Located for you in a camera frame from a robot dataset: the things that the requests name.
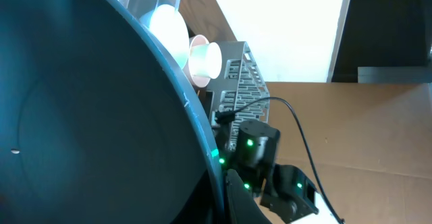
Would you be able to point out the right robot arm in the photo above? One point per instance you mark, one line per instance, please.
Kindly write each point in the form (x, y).
(284, 189)

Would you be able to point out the dark blue plate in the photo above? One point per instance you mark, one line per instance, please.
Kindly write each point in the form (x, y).
(98, 122)

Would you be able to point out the pink bowl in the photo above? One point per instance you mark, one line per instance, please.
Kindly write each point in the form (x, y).
(196, 81)

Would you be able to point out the light blue bowl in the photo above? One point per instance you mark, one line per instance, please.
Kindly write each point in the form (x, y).
(169, 27)

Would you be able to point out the grey dishwasher rack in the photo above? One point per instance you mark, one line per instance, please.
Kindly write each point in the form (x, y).
(239, 83)

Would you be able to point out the cream plastic cup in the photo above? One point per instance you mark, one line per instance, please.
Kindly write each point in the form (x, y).
(205, 60)

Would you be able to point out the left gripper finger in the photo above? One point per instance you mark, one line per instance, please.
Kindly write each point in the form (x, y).
(240, 207)

